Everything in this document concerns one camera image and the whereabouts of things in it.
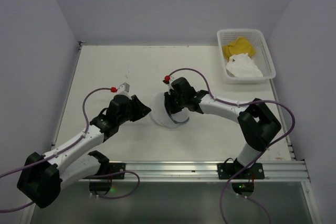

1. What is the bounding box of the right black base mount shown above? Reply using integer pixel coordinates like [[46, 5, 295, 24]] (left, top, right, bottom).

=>
[[217, 158, 265, 197]]

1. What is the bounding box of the white plastic basket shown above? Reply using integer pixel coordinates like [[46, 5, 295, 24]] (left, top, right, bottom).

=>
[[217, 29, 276, 84]]

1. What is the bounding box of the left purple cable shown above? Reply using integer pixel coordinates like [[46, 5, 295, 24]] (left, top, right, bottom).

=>
[[0, 86, 141, 213]]

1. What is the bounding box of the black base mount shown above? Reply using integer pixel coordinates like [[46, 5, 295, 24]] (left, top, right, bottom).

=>
[[88, 151, 126, 195], [217, 158, 265, 197]]

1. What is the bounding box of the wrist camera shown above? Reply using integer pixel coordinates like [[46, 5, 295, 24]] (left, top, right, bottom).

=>
[[163, 75, 175, 92], [116, 82, 130, 97]]

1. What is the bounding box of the aluminium mounting rail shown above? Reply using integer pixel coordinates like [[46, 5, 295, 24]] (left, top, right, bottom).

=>
[[78, 160, 310, 183]]

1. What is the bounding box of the yellow bra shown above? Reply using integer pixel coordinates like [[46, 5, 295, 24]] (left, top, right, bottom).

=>
[[222, 37, 256, 60]]

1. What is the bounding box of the purple cable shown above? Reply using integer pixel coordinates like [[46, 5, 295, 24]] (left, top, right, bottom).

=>
[[0, 86, 141, 213], [163, 68, 297, 224]]

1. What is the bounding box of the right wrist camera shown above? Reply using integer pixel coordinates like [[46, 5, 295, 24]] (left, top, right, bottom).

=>
[[163, 75, 175, 92]]

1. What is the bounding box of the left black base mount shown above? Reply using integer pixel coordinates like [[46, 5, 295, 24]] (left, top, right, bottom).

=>
[[88, 151, 126, 195]]

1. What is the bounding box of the white bra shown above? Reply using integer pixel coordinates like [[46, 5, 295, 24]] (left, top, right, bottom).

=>
[[226, 54, 264, 78]]

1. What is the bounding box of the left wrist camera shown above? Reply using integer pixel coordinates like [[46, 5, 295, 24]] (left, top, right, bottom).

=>
[[116, 82, 130, 97]]

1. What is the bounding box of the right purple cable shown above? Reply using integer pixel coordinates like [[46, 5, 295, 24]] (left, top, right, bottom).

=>
[[163, 68, 297, 224]]

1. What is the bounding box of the white mesh laundry bag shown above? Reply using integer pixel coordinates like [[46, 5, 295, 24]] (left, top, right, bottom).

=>
[[150, 93, 190, 129]]

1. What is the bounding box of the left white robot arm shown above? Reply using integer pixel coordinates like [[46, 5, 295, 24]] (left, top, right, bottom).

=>
[[17, 94, 151, 208]]

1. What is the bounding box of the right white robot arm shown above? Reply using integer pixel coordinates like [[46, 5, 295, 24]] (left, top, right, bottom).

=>
[[163, 76, 281, 168]]

